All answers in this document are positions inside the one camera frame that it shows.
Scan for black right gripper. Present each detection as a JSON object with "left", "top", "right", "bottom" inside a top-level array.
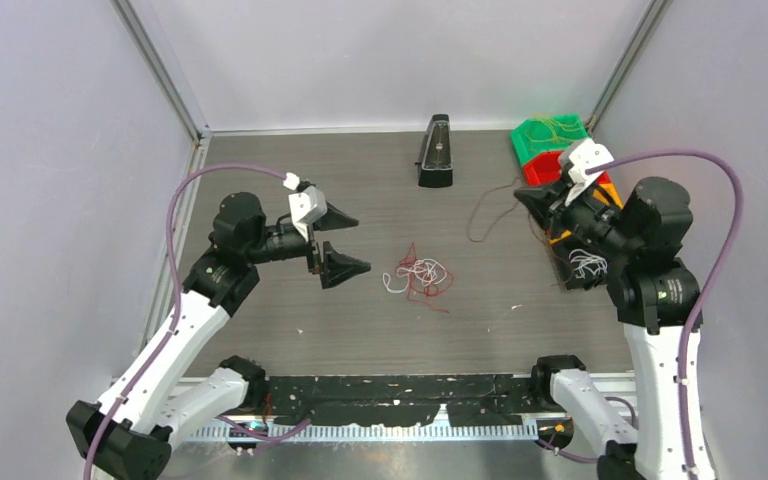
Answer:
[{"left": 514, "top": 169, "right": 636, "bottom": 255}]

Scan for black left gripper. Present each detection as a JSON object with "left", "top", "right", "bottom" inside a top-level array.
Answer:
[{"left": 246, "top": 202, "right": 370, "bottom": 286}]

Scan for yellow cable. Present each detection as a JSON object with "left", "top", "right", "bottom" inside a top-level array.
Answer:
[{"left": 526, "top": 113, "right": 587, "bottom": 147}]

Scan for red cable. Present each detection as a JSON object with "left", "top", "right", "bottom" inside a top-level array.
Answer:
[{"left": 393, "top": 243, "right": 456, "bottom": 314}]

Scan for white cable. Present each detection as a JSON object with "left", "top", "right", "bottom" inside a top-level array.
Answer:
[
  {"left": 381, "top": 258, "right": 448, "bottom": 295},
  {"left": 568, "top": 248, "right": 609, "bottom": 281}
]

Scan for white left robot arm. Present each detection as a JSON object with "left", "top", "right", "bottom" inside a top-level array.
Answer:
[{"left": 66, "top": 186, "right": 371, "bottom": 479}]

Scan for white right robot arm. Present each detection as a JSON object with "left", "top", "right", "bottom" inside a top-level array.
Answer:
[{"left": 514, "top": 177, "right": 716, "bottom": 479}]

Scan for red plastic bin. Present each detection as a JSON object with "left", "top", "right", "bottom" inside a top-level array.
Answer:
[{"left": 523, "top": 150, "right": 614, "bottom": 190}]

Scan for black plastic bin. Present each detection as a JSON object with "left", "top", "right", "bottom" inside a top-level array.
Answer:
[{"left": 549, "top": 236, "right": 609, "bottom": 290}]

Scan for green plastic bin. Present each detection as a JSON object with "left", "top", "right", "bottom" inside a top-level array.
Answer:
[{"left": 510, "top": 114, "right": 588, "bottom": 167}]

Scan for yellow plastic bin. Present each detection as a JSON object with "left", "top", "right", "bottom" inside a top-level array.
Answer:
[{"left": 546, "top": 182, "right": 623, "bottom": 246}]

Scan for black metronome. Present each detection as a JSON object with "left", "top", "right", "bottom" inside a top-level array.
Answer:
[{"left": 415, "top": 113, "right": 454, "bottom": 188}]

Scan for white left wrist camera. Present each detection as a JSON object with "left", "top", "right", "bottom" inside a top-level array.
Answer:
[{"left": 283, "top": 172, "right": 328, "bottom": 241}]

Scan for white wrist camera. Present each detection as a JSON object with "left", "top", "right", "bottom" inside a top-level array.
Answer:
[
  {"left": 559, "top": 138, "right": 615, "bottom": 206},
  {"left": 283, "top": 172, "right": 328, "bottom": 241}
]

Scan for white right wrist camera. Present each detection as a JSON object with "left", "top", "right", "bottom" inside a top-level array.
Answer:
[{"left": 559, "top": 138, "right": 615, "bottom": 206}]

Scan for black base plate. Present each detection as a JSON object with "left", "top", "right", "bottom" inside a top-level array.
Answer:
[{"left": 228, "top": 373, "right": 562, "bottom": 427}]

